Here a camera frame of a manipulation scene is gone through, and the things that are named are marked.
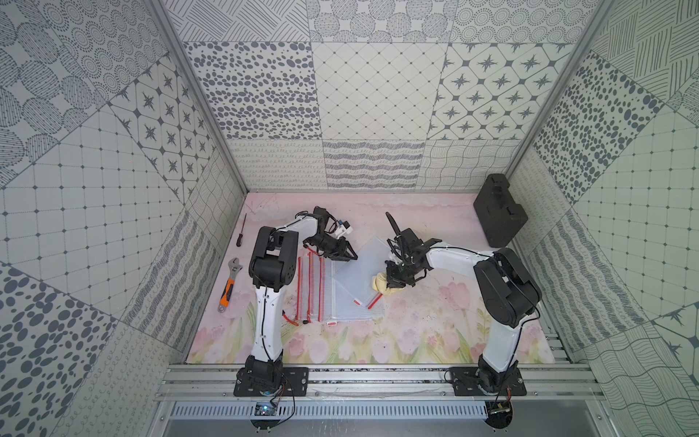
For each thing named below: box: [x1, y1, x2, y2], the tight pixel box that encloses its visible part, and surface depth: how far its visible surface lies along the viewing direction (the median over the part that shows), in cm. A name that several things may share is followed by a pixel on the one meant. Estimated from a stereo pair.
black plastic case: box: [473, 172, 529, 248], surface depth 100 cm
